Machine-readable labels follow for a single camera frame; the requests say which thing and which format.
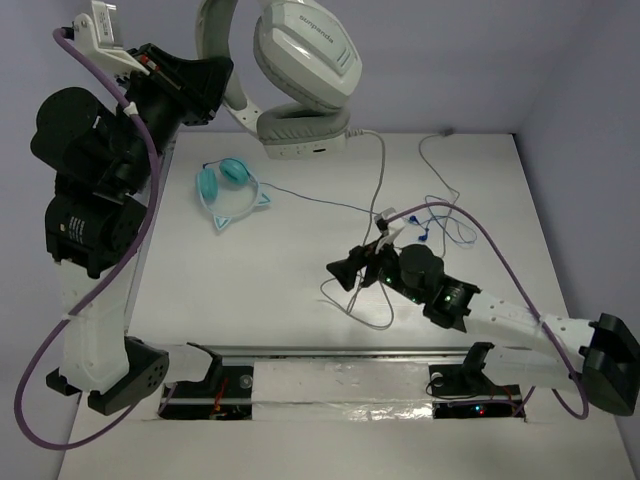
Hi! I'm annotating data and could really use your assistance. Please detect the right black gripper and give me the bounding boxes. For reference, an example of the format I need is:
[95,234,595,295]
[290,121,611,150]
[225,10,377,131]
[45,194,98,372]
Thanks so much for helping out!
[328,232,426,305]

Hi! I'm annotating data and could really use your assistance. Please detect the white over-ear headphones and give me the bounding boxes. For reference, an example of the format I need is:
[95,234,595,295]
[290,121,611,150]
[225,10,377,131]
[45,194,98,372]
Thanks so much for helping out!
[223,1,363,160]

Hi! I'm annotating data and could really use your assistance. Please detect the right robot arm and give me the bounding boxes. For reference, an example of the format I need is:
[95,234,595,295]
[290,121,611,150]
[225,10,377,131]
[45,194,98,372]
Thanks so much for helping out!
[326,243,639,416]

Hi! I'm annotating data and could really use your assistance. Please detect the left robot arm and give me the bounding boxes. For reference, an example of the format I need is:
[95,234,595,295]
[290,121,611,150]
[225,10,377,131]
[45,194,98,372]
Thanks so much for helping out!
[30,44,233,415]

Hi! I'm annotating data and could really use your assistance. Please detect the teal cat-ear headphones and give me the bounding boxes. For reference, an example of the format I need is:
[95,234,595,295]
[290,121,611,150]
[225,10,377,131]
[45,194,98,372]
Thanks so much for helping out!
[195,157,272,233]

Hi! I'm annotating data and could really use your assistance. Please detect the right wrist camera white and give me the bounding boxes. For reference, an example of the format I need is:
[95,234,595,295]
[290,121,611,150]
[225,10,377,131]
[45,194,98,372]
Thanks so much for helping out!
[374,208,406,254]

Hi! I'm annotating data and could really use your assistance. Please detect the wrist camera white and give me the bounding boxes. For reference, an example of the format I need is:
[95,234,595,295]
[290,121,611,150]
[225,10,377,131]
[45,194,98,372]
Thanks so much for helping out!
[72,1,147,77]
[374,208,406,254]

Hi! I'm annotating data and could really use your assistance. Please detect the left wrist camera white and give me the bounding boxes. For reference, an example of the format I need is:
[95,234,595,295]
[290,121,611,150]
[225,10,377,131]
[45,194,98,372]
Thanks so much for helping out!
[72,1,147,77]

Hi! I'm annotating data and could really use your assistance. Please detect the blue earbuds with cable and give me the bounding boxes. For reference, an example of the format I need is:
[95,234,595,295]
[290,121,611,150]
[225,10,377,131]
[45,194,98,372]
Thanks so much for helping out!
[202,162,477,249]

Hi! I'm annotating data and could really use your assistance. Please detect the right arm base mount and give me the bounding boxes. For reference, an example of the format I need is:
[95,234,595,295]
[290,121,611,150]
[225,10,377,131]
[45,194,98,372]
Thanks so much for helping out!
[425,342,526,420]

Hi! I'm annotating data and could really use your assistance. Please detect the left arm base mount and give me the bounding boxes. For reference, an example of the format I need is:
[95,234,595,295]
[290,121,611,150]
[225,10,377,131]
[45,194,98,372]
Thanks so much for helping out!
[157,342,254,421]

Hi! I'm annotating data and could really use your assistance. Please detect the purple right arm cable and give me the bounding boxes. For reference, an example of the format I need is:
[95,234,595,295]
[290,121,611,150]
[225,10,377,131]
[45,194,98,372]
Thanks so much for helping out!
[387,202,590,420]

